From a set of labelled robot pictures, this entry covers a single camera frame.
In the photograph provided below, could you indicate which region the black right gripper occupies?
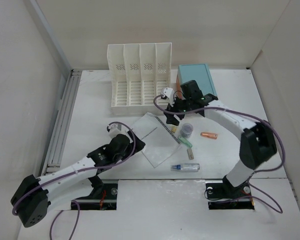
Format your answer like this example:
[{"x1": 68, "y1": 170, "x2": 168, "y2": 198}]
[{"x1": 164, "y1": 94, "x2": 193, "y2": 126}]

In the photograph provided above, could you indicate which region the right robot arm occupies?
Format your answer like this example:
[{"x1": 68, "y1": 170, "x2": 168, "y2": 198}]
[{"x1": 160, "y1": 80, "x2": 277, "y2": 200}]

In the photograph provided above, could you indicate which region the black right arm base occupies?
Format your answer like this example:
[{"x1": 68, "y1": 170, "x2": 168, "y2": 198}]
[{"x1": 204, "y1": 181, "x2": 255, "y2": 210}]

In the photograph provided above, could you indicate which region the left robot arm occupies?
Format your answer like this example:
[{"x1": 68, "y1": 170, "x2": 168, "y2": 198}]
[{"x1": 10, "y1": 131, "x2": 146, "y2": 228}]

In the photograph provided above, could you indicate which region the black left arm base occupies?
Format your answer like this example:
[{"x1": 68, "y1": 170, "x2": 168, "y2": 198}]
[{"x1": 76, "y1": 180, "x2": 119, "y2": 211}]

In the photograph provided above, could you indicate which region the clear jar of paperclips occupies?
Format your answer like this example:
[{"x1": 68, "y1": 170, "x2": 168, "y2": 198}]
[{"x1": 180, "y1": 123, "x2": 194, "y2": 139}]

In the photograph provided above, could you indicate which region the beige eraser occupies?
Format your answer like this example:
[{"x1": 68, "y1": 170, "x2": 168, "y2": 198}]
[{"x1": 171, "y1": 126, "x2": 177, "y2": 133}]

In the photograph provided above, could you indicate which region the orange correction tape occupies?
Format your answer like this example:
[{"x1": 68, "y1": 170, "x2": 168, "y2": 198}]
[{"x1": 200, "y1": 132, "x2": 218, "y2": 140}]

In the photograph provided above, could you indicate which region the small tan eraser block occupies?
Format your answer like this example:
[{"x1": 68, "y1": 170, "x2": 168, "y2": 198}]
[{"x1": 187, "y1": 148, "x2": 194, "y2": 160}]

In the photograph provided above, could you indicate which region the blue top drawer box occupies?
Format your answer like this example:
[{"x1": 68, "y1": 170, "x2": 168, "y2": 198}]
[{"x1": 177, "y1": 63, "x2": 217, "y2": 96}]

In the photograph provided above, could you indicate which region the clear blue-capped glue bottle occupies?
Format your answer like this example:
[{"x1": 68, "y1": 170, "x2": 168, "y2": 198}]
[{"x1": 170, "y1": 163, "x2": 201, "y2": 173}]

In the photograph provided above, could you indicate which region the white plastic file organizer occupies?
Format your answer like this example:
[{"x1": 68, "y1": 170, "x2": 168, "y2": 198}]
[{"x1": 107, "y1": 42, "x2": 172, "y2": 116}]

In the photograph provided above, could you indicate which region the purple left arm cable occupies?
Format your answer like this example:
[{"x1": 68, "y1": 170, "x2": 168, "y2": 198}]
[{"x1": 11, "y1": 121, "x2": 137, "y2": 240}]

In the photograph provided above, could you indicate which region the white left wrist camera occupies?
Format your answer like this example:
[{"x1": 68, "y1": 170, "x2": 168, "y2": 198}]
[{"x1": 106, "y1": 123, "x2": 122, "y2": 139}]

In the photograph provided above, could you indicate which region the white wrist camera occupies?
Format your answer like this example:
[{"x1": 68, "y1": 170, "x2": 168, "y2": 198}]
[
  {"x1": 106, "y1": 123, "x2": 122, "y2": 139},
  {"x1": 160, "y1": 87, "x2": 175, "y2": 106}
]

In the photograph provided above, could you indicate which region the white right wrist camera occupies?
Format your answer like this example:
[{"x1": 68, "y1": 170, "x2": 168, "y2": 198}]
[{"x1": 160, "y1": 87, "x2": 175, "y2": 106}]

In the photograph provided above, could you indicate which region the aluminium frame rail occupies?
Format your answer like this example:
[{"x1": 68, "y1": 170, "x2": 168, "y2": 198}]
[{"x1": 39, "y1": 69, "x2": 82, "y2": 176}]

